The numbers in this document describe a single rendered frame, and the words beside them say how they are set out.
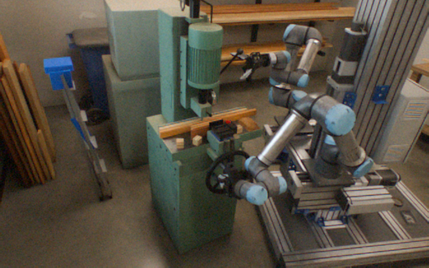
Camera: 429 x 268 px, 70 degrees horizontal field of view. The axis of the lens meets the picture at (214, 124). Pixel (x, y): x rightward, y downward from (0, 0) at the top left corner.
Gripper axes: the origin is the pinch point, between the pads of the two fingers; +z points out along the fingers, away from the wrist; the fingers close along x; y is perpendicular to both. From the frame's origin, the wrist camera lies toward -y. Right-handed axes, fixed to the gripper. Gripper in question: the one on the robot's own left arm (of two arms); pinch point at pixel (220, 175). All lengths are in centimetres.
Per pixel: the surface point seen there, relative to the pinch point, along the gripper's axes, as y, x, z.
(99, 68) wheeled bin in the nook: -82, -27, 198
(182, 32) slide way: -76, 0, 23
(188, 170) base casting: 0.1, -7.5, 26.4
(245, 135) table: -13.4, 29.6, 21.1
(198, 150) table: -11.0, -1.6, 20.8
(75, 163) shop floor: 5, -66, 177
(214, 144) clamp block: -13.5, 5.4, 13.6
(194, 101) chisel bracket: -38.3, 3.6, 29.7
